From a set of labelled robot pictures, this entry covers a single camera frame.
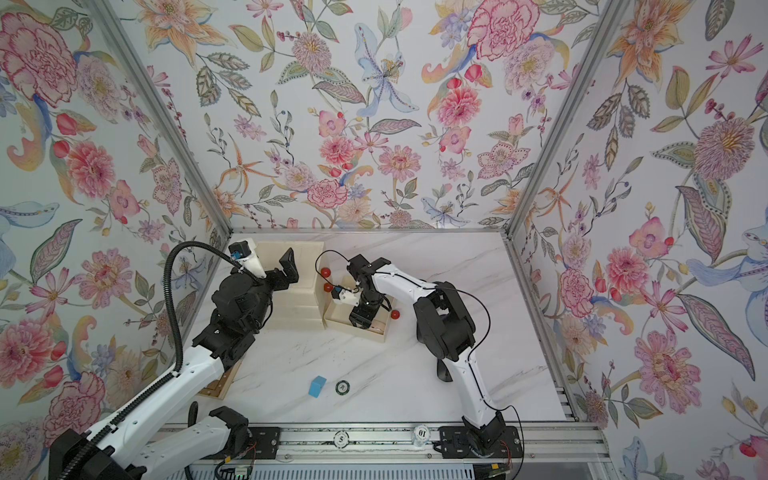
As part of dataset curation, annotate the cream drawer cabinet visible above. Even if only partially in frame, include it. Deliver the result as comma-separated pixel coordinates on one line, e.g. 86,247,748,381
256,241,326,331

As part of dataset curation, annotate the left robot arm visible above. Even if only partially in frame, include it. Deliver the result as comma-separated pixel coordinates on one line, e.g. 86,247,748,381
48,240,299,479

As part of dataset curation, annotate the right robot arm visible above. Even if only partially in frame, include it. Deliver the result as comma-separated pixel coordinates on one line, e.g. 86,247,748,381
334,255,506,456

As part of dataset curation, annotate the blue foam block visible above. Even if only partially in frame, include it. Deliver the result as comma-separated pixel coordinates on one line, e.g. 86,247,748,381
308,376,327,398

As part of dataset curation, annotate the wooden chessboard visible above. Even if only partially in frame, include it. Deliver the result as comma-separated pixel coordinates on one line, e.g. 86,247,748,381
198,360,242,400

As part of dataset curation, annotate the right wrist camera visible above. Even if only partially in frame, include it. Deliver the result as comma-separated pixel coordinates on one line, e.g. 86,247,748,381
331,286,361,306

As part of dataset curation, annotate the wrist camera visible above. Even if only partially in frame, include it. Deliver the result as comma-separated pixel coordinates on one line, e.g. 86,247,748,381
228,238,266,279
331,286,361,306

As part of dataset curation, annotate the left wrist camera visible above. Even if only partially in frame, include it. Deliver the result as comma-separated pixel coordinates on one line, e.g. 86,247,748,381
228,238,266,279

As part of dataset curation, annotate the left aluminium corner post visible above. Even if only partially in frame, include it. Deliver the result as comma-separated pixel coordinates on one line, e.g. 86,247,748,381
84,0,233,239

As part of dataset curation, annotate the black corrugated cable conduit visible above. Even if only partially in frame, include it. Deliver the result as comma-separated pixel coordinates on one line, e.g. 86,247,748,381
56,241,235,480

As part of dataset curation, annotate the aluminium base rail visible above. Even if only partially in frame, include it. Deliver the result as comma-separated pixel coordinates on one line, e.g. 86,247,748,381
98,421,610,466

